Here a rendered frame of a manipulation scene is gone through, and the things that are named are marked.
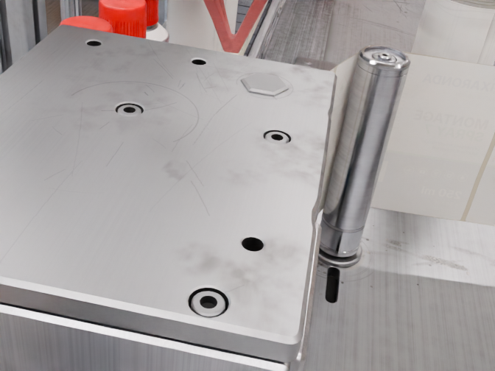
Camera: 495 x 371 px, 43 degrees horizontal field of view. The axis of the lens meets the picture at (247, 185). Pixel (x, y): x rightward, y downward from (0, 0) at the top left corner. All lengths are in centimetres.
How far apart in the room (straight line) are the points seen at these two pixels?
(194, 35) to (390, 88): 27
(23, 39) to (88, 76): 41
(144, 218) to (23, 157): 4
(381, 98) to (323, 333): 18
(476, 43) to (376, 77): 22
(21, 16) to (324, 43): 63
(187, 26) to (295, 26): 53
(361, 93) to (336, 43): 66
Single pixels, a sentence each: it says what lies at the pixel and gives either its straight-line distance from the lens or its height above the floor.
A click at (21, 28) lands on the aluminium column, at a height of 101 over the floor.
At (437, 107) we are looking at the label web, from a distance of 52.
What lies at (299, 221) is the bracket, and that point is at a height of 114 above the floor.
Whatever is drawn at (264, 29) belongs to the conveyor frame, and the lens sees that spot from 101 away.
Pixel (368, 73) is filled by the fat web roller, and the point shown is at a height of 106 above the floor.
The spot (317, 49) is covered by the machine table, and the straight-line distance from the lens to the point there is 110.
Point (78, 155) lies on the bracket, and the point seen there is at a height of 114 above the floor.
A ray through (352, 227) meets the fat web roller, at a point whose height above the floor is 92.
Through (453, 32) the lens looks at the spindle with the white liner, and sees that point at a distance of 66.
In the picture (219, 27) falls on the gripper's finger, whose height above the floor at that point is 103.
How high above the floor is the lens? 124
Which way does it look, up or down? 35 degrees down
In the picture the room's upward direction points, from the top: 8 degrees clockwise
